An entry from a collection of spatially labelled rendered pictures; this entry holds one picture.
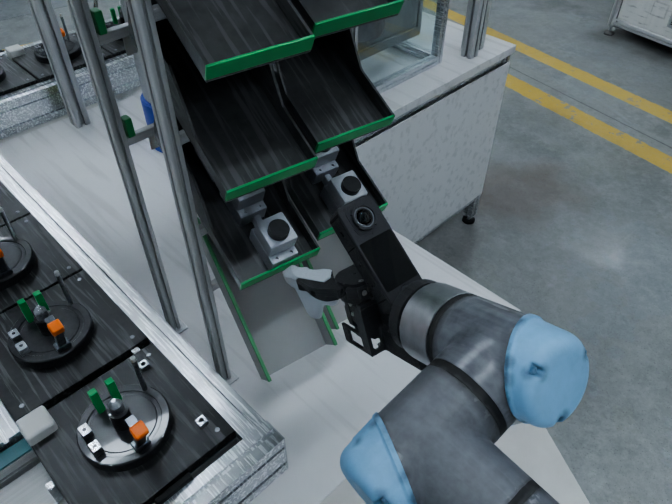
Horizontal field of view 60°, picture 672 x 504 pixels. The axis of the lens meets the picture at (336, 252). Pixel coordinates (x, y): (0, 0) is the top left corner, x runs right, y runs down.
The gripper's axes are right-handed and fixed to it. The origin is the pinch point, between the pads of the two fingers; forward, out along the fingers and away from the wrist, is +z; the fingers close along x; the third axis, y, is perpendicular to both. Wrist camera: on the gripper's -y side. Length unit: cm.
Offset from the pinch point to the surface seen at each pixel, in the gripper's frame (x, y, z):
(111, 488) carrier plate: -32.7, 28.1, 19.8
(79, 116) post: -3, -16, 132
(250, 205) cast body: 0.1, -3.4, 18.9
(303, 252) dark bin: 4.7, 5.5, 15.5
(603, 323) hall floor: 144, 111, 73
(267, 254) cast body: -1.6, 2.6, 13.5
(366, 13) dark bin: 15.7, -24.7, 2.3
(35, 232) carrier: -27, 1, 78
